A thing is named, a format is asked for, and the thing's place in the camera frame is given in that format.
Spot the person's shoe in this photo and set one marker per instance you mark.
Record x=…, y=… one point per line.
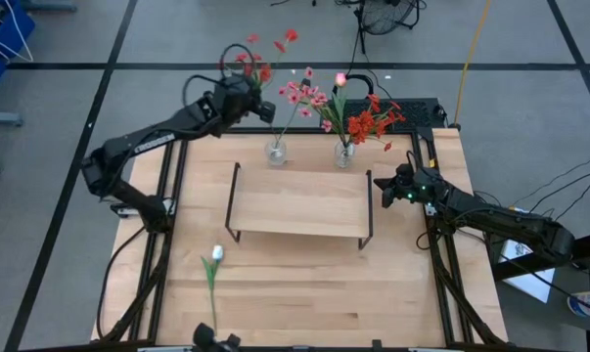
x=585, y=300

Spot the pink blossom spray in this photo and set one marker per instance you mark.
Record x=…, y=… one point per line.
x=294, y=97

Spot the pink artificial tulip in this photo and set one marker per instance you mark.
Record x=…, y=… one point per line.
x=341, y=79

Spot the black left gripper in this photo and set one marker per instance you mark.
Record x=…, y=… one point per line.
x=236, y=100

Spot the grey floor bar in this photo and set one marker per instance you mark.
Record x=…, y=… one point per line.
x=50, y=6
x=1, y=118

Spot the wooden shelf with black legs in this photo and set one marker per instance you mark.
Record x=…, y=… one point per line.
x=299, y=205

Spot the black handheld device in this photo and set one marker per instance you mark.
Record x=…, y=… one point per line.
x=204, y=337

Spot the clear glass vase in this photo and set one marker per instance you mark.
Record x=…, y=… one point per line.
x=276, y=152
x=345, y=155

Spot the black metal rig frame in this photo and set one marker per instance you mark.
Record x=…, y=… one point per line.
x=245, y=131

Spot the dense red flower bunch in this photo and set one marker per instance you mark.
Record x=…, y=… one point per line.
x=363, y=124

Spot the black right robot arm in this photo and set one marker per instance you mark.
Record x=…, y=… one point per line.
x=510, y=222

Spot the white artificial tulip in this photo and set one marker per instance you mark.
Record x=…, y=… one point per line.
x=217, y=252

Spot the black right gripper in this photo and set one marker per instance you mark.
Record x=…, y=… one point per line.
x=414, y=188

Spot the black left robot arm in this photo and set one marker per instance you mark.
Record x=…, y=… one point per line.
x=143, y=142

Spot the black metal beam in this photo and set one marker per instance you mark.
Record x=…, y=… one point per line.
x=588, y=247

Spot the white printed box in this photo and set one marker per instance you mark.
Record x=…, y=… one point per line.
x=519, y=283

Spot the black floor fan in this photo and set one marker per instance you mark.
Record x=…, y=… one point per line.
x=387, y=17

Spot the sparse red blossom sprig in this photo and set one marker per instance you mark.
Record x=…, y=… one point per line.
x=291, y=35

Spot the black perforated computer case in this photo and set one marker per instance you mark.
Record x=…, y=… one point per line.
x=422, y=113

